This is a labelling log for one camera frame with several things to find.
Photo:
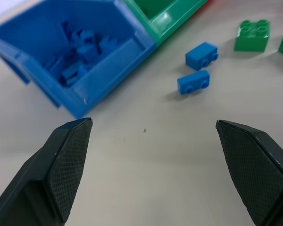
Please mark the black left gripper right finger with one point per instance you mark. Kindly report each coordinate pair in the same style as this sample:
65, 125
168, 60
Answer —
252, 169

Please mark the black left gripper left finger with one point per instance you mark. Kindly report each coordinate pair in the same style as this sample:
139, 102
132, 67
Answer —
49, 169

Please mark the small blue toy brick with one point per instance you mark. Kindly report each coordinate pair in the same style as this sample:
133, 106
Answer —
193, 82
201, 56

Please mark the blue plastic storage bin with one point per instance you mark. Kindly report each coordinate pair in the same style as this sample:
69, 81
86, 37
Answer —
37, 47

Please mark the green square toy brick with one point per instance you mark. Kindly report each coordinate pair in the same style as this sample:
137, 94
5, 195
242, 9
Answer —
252, 35

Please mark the green plastic storage bin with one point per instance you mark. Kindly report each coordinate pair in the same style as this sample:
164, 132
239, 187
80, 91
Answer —
165, 16

